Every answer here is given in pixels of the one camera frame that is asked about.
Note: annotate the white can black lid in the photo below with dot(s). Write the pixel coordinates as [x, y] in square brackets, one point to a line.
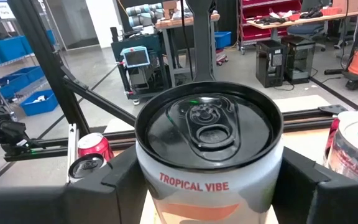
[85, 165]
[210, 186]

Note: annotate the silver aluminium bar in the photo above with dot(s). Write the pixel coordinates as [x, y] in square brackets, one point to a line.
[73, 140]

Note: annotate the blue plastic bin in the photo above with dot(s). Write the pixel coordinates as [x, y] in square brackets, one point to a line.
[222, 39]
[9, 88]
[11, 49]
[42, 107]
[30, 74]

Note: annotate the long wooden workbench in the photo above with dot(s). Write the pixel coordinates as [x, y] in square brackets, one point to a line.
[291, 21]

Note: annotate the cardboard box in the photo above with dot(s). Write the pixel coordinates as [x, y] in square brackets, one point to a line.
[351, 5]

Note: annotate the silver blue Red Bull can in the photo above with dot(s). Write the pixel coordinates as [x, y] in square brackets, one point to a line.
[353, 155]

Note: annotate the grey office chair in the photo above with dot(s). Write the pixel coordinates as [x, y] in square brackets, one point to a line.
[304, 29]

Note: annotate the black computer tower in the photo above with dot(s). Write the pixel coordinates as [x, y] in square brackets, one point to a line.
[269, 71]
[300, 62]

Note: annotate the red bin rack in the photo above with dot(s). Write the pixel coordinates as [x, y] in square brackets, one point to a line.
[253, 31]

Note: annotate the grey workbench wooden top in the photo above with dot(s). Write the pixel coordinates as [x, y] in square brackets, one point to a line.
[172, 23]

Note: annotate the dark equipment cart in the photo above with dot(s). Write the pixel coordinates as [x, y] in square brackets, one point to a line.
[145, 77]

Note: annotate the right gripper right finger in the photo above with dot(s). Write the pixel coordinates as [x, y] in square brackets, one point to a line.
[328, 205]

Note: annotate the teal framed screen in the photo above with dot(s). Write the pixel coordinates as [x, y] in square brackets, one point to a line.
[135, 57]

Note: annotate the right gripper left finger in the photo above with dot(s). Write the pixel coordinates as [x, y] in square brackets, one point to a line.
[57, 205]

